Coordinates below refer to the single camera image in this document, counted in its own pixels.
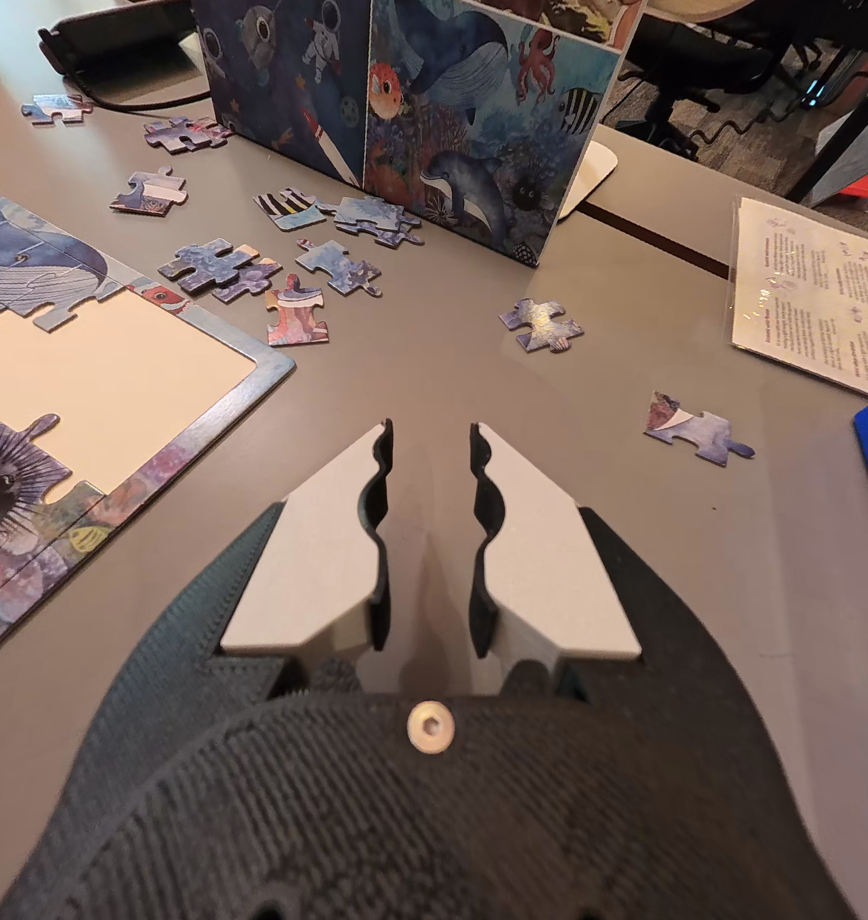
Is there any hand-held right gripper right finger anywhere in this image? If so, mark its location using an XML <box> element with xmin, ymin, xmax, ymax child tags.
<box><xmin>468</xmin><ymin>423</ymin><xmax>645</xmax><ymax>664</ymax></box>

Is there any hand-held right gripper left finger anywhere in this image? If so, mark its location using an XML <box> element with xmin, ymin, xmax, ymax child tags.
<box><xmin>220</xmin><ymin>418</ymin><xmax>396</xmax><ymax>657</ymax></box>

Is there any ocean jigsaw puzzle board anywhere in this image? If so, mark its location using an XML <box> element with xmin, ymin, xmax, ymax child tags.
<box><xmin>0</xmin><ymin>180</ymin><xmax>297</xmax><ymax>667</ymax></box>

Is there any black sea urchin puzzle piece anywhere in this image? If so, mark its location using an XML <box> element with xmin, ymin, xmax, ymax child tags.
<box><xmin>0</xmin><ymin>413</ymin><xmax>73</xmax><ymax>570</ymax></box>

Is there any striped fish puzzle piece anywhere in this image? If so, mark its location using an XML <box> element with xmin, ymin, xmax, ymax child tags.
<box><xmin>253</xmin><ymin>187</ymin><xmax>319</xmax><ymax>231</ymax></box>

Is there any purple white tabbed puzzle piece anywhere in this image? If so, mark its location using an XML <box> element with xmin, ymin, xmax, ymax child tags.
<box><xmin>643</xmin><ymin>391</ymin><xmax>757</xmax><ymax>469</ymax></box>

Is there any purple blue puzzle piece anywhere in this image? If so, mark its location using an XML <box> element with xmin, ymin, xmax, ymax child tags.
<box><xmin>498</xmin><ymin>298</ymin><xmax>570</xmax><ymax>340</ymax></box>

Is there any pile of loose puzzle pieces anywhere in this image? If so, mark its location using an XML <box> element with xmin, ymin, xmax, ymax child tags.
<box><xmin>157</xmin><ymin>194</ymin><xmax>427</xmax><ymax>348</ymax></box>

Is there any printed sheet in clear sleeve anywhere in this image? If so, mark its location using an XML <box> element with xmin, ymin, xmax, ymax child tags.
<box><xmin>729</xmin><ymin>197</ymin><xmax>868</xmax><ymax>399</ymax></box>

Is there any white stand base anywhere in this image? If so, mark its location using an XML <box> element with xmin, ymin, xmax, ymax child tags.
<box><xmin>555</xmin><ymin>140</ymin><xmax>619</xmax><ymax>221</ymax></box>

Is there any white patch blue puzzle piece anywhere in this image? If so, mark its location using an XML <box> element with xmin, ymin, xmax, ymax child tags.
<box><xmin>109</xmin><ymin>166</ymin><xmax>189</xmax><ymax>217</ymax></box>

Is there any illustrated puzzle box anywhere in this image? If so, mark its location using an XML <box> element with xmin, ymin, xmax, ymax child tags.
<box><xmin>189</xmin><ymin>0</ymin><xmax>648</xmax><ymax>269</ymax></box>

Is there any purple fan coral puzzle piece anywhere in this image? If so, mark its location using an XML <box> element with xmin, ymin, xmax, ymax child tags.
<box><xmin>21</xmin><ymin>93</ymin><xmax>95</xmax><ymax>127</ymax></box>

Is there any black office chair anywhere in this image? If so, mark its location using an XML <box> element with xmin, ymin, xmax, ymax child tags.
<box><xmin>621</xmin><ymin>0</ymin><xmax>824</xmax><ymax>161</ymax></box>

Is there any black charging hub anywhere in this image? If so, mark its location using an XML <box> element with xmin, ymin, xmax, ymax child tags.
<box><xmin>37</xmin><ymin>0</ymin><xmax>199</xmax><ymax>81</ymax></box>

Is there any black braided cable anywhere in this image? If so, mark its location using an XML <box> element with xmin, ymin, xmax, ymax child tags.
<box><xmin>81</xmin><ymin>72</ymin><xmax>213</xmax><ymax>117</ymax></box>

